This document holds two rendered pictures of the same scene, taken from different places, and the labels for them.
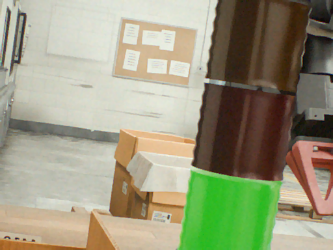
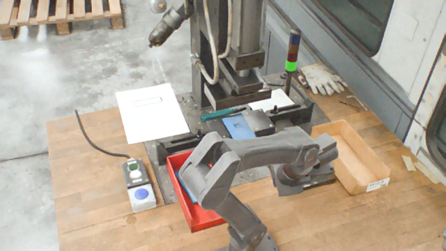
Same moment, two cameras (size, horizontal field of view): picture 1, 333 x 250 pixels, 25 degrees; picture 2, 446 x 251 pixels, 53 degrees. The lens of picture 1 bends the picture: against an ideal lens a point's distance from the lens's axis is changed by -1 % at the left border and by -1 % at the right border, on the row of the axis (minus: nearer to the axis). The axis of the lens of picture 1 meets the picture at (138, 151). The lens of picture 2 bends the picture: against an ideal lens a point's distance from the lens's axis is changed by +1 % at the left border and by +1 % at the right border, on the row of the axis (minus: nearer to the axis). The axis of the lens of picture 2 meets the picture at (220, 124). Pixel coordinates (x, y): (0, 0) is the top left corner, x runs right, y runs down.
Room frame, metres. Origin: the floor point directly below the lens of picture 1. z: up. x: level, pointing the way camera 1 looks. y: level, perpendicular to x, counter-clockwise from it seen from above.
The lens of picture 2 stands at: (1.54, -0.48, 1.92)
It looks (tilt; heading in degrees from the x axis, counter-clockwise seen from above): 41 degrees down; 171
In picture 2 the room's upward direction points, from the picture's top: 1 degrees clockwise
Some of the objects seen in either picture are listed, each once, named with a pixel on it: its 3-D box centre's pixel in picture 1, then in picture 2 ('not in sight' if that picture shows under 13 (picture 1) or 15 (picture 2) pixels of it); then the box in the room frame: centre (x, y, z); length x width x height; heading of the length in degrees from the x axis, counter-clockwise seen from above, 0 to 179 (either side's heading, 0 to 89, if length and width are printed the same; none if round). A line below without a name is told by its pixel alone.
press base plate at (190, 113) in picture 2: not in sight; (237, 129); (0.41, -0.25, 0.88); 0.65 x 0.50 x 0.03; 102
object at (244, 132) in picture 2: not in sight; (240, 128); (0.54, -0.26, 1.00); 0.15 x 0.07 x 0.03; 12
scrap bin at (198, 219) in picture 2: not in sight; (197, 187); (0.70, -0.41, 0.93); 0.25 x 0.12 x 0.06; 12
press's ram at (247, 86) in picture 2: not in sight; (230, 49); (0.43, -0.28, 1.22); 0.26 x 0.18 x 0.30; 12
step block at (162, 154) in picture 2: not in sight; (166, 150); (0.55, -0.50, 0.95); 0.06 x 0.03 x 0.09; 102
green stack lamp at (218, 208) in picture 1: (229, 215); (290, 63); (0.30, -0.04, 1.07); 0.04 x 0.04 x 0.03
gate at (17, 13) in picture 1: (17, 44); not in sight; (7.37, 1.35, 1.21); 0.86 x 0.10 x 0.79; 9
